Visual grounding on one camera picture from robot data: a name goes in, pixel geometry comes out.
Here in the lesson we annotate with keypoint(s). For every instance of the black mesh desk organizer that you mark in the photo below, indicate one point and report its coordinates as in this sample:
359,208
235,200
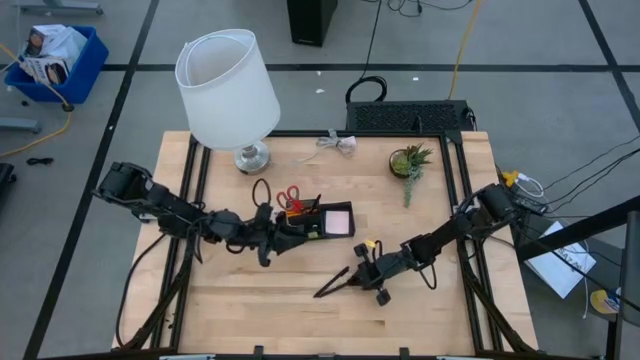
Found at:
352,220

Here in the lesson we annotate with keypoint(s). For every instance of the black perforated case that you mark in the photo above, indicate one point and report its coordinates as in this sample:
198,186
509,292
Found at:
400,116

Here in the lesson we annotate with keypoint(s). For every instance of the potted succulent plant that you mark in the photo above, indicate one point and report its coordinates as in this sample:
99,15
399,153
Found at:
401,164

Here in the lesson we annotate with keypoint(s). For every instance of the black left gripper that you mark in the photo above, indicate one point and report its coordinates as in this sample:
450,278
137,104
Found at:
262,235

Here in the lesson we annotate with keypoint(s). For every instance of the black pen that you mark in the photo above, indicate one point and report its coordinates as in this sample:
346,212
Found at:
334,279
315,202
332,291

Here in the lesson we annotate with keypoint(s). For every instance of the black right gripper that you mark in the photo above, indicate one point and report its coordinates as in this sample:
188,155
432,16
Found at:
382,267

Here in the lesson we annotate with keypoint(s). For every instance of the white packages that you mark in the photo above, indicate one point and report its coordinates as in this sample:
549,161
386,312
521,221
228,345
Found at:
60,45

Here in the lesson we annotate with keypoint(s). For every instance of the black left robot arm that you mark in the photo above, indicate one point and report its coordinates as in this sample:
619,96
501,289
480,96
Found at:
165,200

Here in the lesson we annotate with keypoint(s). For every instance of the black aluminium table frame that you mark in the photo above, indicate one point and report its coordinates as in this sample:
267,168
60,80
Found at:
380,134

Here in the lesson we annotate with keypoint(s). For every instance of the white paper sheet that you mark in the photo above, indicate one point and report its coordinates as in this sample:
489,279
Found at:
560,270

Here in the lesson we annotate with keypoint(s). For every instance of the white shade table lamp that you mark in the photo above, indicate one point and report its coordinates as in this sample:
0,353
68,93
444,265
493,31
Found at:
225,90

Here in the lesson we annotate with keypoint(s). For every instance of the black computer tower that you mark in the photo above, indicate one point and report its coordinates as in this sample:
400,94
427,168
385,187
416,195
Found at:
311,22

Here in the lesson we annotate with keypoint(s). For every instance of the black controller box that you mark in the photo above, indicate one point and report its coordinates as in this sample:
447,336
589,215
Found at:
530,205

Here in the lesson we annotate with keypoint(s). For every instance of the grey desk foot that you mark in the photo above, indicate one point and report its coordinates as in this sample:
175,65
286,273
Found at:
60,7
20,125

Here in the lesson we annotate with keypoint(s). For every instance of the yellow and blue disc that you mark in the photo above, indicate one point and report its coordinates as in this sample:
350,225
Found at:
604,302

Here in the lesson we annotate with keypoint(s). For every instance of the blue plastic bin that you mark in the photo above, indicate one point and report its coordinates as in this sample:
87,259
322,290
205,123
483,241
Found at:
85,75

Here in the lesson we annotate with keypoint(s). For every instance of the yellow pencil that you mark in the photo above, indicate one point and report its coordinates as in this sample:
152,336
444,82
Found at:
292,212

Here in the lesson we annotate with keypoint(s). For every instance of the pink sticky note pad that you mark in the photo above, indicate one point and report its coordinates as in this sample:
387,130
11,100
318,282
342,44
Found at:
337,222

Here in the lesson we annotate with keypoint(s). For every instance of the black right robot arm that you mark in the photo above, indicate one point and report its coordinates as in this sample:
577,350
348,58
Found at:
450,230

